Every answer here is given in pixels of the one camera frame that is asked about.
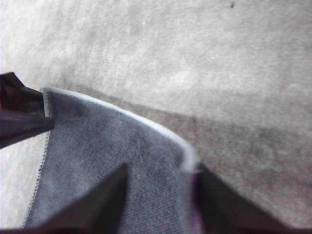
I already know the purple towel with grey hem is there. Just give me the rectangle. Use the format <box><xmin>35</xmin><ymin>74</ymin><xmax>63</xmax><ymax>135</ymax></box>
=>
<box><xmin>23</xmin><ymin>86</ymin><xmax>203</xmax><ymax>234</ymax></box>

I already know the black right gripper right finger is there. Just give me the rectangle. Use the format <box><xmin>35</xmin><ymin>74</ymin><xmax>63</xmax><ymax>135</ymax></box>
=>
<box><xmin>194</xmin><ymin>163</ymin><xmax>312</xmax><ymax>234</ymax></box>

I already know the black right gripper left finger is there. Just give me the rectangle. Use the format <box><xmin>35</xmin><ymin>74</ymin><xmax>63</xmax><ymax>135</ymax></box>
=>
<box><xmin>0</xmin><ymin>162</ymin><xmax>129</xmax><ymax>234</ymax></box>

